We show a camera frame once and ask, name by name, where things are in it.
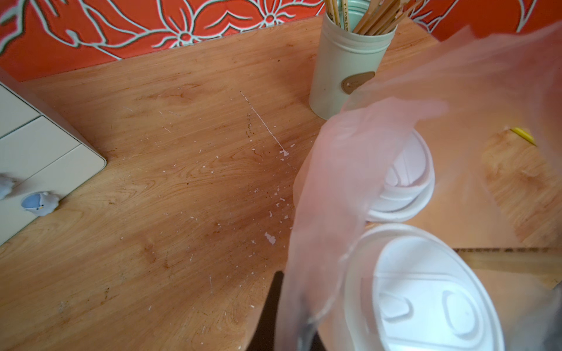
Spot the mint green tin canister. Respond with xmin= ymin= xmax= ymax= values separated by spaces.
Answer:
xmin=309 ymin=15 xmax=395 ymax=120

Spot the yellow pencil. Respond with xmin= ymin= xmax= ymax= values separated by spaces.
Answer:
xmin=510 ymin=127 xmax=537 ymax=146

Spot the red milk tea cup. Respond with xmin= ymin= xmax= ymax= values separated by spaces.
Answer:
xmin=367 ymin=130 xmax=436 ymax=223
xmin=342 ymin=224 xmax=506 ymax=350

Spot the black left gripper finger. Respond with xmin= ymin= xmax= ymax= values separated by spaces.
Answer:
xmin=245 ymin=270 xmax=326 ymax=351

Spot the white mini drawer box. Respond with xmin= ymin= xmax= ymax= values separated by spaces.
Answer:
xmin=1 ymin=71 xmax=107 ymax=243

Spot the wooden stir sticks bundle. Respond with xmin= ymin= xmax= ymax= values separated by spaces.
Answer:
xmin=324 ymin=0 xmax=424 ymax=36

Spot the clear plastic carrier bag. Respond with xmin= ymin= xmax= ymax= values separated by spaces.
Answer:
xmin=274 ymin=23 xmax=561 ymax=350

